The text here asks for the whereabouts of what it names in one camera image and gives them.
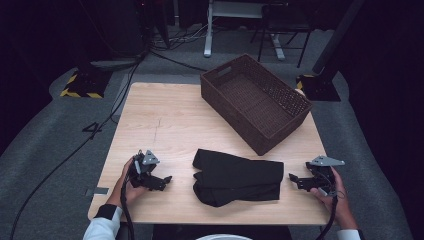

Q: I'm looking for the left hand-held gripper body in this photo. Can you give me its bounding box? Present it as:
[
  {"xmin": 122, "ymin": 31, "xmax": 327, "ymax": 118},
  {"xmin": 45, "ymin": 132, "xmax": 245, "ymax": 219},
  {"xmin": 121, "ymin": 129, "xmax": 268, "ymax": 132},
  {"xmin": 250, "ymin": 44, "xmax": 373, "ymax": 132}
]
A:
[{"xmin": 128, "ymin": 149, "xmax": 161, "ymax": 188}]

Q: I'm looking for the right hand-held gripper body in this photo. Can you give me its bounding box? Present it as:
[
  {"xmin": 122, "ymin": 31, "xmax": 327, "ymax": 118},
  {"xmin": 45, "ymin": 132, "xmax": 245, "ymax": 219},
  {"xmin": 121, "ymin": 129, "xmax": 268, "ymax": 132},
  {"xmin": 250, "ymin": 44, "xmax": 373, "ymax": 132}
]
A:
[{"xmin": 305, "ymin": 154, "xmax": 346, "ymax": 197}]

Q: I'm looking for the black cloth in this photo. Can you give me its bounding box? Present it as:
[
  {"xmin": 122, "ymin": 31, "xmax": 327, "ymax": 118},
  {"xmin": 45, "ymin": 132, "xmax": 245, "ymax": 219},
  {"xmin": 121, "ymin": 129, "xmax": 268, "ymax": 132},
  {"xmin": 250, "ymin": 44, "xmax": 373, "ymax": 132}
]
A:
[{"xmin": 191, "ymin": 148, "xmax": 285, "ymax": 209}]

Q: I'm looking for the brown woven basket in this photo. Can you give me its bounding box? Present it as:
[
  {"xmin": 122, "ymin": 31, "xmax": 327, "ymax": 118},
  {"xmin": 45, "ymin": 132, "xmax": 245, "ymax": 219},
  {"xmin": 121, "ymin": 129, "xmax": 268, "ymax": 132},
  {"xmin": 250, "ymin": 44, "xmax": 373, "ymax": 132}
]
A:
[{"xmin": 199, "ymin": 53, "xmax": 314, "ymax": 157}]

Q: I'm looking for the person's left hand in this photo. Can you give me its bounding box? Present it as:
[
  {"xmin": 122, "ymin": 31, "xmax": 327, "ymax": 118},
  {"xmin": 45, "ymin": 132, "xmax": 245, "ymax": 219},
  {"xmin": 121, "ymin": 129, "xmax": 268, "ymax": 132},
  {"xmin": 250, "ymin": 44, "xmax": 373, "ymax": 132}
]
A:
[{"xmin": 105, "ymin": 157, "xmax": 149, "ymax": 208}]

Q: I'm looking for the person's right hand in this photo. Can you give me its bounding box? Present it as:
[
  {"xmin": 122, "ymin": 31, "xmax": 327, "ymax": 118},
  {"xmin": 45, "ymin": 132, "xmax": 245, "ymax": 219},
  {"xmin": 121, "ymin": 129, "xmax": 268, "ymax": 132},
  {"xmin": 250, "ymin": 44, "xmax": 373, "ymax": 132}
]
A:
[{"xmin": 309, "ymin": 166, "xmax": 358, "ymax": 231}]

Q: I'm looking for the grey tape piece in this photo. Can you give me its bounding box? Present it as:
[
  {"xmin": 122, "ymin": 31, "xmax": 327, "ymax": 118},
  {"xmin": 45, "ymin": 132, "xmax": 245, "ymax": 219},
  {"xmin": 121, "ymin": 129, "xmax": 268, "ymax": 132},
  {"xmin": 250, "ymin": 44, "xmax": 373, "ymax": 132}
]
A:
[{"xmin": 84, "ymin": 186, "xmax": 110, "ymax": 197}]

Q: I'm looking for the black yellow striped stand base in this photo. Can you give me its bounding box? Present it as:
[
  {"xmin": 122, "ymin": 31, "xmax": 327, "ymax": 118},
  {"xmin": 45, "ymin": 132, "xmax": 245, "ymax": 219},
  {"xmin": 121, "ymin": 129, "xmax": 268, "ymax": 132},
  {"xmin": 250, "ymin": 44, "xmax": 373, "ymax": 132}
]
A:
[
  {"xmin": 295, "ymin": 73, "xmax": 342, "ymax": 103},
  {"xmin": 59, "ymin": 68, "xmax": 113, "ymax": 100}
]

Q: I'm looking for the black slanted stand pole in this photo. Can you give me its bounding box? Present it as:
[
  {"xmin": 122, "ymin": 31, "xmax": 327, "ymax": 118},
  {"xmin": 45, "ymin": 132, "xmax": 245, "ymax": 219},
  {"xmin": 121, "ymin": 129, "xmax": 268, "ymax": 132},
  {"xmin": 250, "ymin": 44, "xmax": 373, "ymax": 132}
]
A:
[{"xmin": 311, "ymin": 0, "xmax": 367, "ymax": 76}]

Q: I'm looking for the black chair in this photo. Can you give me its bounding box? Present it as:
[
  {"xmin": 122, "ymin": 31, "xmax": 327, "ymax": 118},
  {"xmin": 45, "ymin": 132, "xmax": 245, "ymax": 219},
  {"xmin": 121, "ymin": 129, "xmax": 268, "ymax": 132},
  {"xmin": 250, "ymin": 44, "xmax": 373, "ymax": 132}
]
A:
[{"xmin": 249, "ymin": 1, "xmax": 315, "ymax": 69}]

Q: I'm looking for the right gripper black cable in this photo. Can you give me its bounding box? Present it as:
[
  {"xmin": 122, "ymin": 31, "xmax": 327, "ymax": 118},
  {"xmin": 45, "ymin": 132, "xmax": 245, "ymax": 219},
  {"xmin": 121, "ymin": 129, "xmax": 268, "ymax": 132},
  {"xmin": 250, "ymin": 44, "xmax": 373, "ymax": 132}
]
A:
[{"xmin": 315, "ymin": 186, "xmax": 340, "ymax": 240}]

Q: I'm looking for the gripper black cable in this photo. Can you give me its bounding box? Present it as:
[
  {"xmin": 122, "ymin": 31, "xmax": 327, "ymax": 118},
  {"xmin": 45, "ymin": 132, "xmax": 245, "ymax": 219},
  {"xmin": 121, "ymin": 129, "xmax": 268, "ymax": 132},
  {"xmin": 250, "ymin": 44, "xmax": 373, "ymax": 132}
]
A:
[
  {"xmin": 119, "ymin": 159, "xmax": 142, "ymax": 240},
  {"xmin": 315, "ymin": 186, "xmax": 340, "ymax": 240}
]

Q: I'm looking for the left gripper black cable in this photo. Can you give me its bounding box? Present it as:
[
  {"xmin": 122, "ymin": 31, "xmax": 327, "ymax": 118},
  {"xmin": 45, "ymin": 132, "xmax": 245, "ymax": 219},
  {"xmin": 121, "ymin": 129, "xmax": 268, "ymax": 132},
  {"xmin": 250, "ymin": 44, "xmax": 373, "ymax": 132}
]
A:
[{"xmin": 119, "ymin": 159, "xmax": 142, "ymax": 240}]

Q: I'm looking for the long black floor cable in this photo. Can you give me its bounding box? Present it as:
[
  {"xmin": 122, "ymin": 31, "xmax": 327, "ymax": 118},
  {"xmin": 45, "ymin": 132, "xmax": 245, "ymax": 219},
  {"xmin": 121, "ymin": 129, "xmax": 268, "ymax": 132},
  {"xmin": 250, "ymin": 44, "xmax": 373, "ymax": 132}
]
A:
[{"xmin": 9, "ymin": 56, "xmax": 145, "ymax": 240}]

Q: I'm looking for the bundle of floor cables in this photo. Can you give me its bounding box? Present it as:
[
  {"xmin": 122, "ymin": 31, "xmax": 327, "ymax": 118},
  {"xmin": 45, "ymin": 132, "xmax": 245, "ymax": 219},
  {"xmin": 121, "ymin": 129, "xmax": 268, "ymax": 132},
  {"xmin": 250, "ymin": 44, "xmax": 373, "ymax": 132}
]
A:
[{"xmin": 148, "ymin": 23, "xmax": 214, "ymax": 73}]

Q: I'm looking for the white desk frame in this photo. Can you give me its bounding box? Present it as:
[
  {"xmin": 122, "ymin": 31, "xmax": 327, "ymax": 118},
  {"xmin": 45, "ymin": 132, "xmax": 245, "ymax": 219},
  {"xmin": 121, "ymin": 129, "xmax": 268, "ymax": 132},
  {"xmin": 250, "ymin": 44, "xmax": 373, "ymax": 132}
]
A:
[{"xmin": 202, "ymin": 0, "xmax": 288, "ymax": 62}]

